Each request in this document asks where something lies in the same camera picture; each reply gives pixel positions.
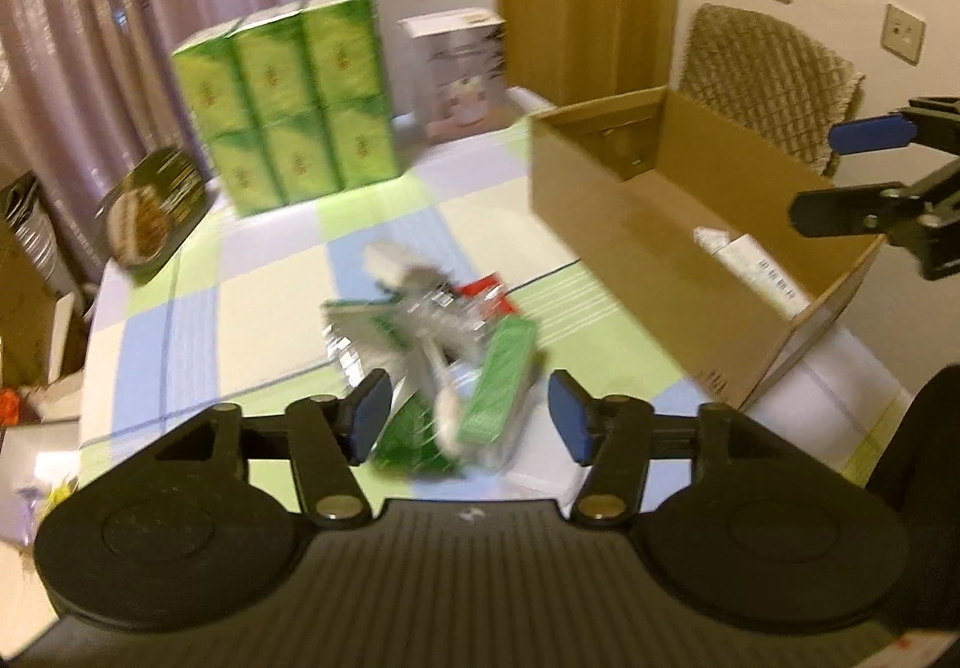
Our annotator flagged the red snack packet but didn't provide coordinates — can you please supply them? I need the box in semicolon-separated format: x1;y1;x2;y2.
454;272;522;322

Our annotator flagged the desktop with checked tablecloth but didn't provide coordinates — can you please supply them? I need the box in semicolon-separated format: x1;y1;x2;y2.
79;86;938;639

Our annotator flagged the green rectangular box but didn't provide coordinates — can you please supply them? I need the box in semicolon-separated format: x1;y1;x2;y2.
456;319;542;450

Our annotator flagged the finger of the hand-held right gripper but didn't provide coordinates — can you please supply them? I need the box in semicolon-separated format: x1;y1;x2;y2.
789;159;960;283
829;96;960;157

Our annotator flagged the dark food box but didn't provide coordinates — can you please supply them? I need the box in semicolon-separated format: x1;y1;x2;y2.
96;146;212;286

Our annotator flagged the cardboard box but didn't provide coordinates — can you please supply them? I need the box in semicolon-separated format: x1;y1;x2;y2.
527;84;887;412

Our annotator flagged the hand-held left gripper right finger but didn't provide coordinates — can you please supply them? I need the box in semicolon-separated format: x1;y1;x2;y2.
547;370;796;528

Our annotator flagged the white carton with label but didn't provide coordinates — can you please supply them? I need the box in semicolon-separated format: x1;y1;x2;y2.
694;225;815;320

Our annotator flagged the silver foil packet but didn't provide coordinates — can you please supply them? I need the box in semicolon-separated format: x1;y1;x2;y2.
405;285;515;373

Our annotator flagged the white power adapter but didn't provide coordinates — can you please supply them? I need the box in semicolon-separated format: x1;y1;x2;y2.
364;240;451;309

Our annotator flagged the pinkish pleated curtain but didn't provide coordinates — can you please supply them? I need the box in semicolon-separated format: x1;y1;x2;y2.
0;0;376;279

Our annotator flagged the white appliance carton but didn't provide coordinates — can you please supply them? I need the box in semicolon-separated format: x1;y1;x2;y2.
396;8;511;146

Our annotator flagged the brown cardboard carton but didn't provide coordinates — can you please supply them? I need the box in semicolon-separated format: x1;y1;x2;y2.
0;248;87;406

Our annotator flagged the green striped packet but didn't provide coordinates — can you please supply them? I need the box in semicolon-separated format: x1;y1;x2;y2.
322;296;422;388

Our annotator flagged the white plastic spoon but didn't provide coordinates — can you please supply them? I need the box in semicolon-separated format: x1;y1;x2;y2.
416;330;472;453

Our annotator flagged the dark green packet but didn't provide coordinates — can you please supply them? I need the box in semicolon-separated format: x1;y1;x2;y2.
371;392;466;483

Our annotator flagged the pack of green tissue packets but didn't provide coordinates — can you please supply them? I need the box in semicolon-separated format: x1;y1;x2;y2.
171;0;400;219

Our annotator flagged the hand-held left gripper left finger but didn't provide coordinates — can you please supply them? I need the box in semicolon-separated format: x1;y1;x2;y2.
154;369;395;528

